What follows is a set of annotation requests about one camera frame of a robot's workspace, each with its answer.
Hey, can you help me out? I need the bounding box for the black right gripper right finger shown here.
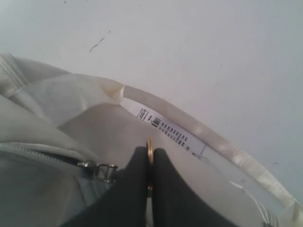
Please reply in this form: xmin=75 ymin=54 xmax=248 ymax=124
xmin=151 ymin=148 xmax=236 ymax=227

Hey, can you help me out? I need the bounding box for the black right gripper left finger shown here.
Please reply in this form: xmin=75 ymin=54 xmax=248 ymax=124
xmin=63 ymin=147 xmax=150 ymax=227

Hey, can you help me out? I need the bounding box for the beige fabric duffel bag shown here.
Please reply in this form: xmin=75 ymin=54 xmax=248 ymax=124
xmin=0 ymin=54 xmax=303 ymax=227

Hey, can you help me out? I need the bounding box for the white barcode label tag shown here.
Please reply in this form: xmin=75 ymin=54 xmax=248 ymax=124
xmin=134 ymin=106 xmax=206 ymax=160

